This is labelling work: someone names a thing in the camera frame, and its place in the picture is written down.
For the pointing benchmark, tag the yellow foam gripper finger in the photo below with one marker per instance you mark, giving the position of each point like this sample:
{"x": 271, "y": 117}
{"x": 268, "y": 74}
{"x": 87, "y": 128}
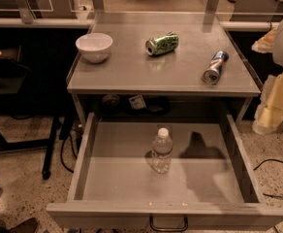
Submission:
{"x": 265, "y": 44}
{"x": 269, "y": 114}

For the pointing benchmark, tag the clear plastic water bottle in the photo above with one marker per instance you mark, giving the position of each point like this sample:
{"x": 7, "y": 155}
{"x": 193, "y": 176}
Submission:
{"x": 161, "y": 152}

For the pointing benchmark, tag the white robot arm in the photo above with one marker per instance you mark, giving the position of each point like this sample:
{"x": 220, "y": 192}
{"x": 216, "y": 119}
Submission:
{"x": 277, "y": 51}

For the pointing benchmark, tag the grey metal counter cabinet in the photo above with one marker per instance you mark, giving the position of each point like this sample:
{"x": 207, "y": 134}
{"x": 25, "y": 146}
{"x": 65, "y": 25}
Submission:
{"x": 129, "y": 70}

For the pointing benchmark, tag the white tag under counter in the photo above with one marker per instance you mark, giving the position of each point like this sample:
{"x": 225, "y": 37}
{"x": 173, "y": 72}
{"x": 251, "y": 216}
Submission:
{"x": 137, "y": 102}

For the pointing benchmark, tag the dark round object under counter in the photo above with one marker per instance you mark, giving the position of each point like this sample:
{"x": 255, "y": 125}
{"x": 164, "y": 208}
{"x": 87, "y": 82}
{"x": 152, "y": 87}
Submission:
{"x": 110, "y": 102}

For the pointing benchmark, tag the open grey metal drawer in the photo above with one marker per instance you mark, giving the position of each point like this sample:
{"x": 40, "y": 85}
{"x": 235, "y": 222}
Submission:
{"x": 210, "y": 180}

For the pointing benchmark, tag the blue silver energy drink can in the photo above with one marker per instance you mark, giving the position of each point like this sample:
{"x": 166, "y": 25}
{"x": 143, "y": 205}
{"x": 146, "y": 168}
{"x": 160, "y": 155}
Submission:
{"x": 213, "y": 72}

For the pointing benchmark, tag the crushed green soda can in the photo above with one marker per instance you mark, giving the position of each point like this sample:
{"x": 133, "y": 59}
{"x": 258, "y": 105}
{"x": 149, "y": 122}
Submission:
{"x": 161, "y": 44}

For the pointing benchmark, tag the white ceramic bowl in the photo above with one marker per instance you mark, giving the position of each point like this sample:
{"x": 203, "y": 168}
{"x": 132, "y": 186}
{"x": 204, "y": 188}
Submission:
{"x": 94, "y": 47}

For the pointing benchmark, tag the black side table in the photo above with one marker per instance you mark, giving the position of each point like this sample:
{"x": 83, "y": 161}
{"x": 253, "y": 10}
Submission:
{"x": 26, "y": 91}

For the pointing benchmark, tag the black drawer handle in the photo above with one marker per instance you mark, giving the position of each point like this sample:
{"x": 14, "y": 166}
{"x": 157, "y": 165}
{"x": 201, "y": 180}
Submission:
{"x": 160, "y": 229}

